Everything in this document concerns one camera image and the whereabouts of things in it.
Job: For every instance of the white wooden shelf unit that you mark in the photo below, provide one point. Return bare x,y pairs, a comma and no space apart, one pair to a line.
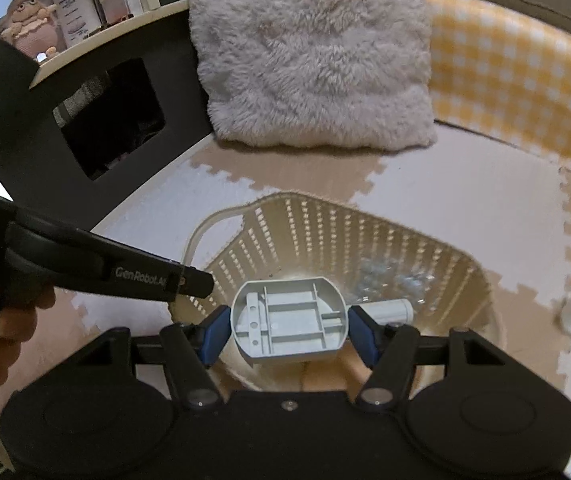
115,27

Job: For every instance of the fluffy white pillow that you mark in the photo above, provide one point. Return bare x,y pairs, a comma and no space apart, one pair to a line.
310,60

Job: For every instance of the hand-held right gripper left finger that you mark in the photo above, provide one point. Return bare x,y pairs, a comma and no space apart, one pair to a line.
218,332

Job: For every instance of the black cabinet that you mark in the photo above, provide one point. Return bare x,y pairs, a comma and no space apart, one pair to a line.
175,100

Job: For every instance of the white lotion pump bottle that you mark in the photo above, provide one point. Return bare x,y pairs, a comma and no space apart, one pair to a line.
73,10

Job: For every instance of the person's left hand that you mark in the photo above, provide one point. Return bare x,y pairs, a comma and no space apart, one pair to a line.
10,325

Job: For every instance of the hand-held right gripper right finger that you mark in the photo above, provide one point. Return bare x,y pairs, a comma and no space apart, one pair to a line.
363,332

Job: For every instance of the pink knitted doll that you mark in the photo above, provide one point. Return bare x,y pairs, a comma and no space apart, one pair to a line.
30,25

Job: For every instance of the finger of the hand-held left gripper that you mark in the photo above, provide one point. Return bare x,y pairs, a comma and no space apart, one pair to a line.
195,282

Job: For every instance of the white tube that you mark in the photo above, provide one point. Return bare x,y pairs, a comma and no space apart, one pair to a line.
390,310

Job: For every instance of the cream plastic basket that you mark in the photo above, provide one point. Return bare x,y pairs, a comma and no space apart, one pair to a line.
315,230

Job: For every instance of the yellow checkered cushion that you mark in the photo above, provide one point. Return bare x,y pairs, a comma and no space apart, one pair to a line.
505,70

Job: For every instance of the grey plastic tray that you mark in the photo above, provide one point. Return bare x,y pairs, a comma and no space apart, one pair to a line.
290,325

